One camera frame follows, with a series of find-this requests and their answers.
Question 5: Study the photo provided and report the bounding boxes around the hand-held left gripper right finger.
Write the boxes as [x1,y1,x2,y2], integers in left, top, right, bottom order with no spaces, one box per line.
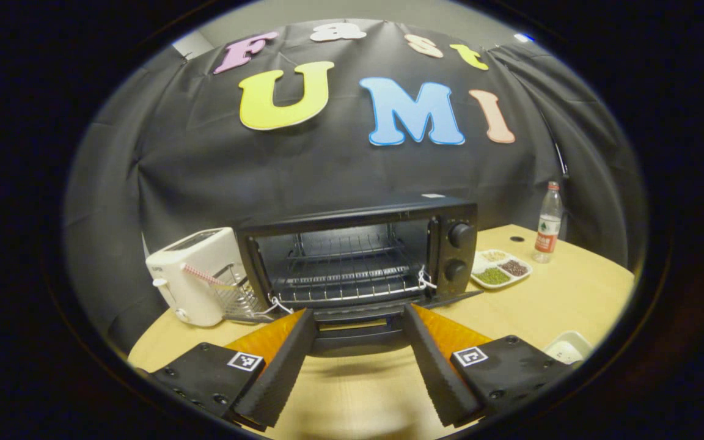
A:
[403,304,573,428]

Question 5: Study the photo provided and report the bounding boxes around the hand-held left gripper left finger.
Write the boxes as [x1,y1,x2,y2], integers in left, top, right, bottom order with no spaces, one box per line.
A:
[144,307,319,428]

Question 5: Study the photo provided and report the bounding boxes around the black electric oven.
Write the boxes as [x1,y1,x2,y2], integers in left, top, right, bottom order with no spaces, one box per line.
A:
[236,194,484,358]

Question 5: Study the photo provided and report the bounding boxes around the pale food tray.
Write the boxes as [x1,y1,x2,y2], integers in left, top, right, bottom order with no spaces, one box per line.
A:
[544,331,594,366]

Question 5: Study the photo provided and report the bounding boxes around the pile of green beans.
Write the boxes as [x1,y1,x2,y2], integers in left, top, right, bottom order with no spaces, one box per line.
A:
[474,267,510,285]

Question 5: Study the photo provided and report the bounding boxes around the white divided dish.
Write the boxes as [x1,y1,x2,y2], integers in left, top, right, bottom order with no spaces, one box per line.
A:
[470,249,533,290]

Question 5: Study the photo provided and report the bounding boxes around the pink striped straw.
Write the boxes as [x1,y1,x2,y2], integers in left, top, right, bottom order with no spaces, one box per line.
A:
[182,264,237,288]

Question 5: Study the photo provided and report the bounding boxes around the white toaster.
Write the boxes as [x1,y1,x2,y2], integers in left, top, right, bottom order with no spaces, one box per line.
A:
[146,227,246,328]

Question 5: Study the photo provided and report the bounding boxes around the clear plastic water bottle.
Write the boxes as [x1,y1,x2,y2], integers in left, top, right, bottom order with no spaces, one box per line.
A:
[533,181,563,264]

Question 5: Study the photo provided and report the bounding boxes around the black backdrop cloth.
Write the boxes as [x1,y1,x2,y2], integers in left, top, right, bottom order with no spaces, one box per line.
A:
[64,18,646,355]

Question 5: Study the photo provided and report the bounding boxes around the wire mesh basket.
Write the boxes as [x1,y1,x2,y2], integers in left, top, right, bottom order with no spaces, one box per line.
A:
[211,263,268,322]

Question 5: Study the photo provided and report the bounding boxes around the metal oven wire rack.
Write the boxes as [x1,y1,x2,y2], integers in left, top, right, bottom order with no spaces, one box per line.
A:
[273,229,429,304]

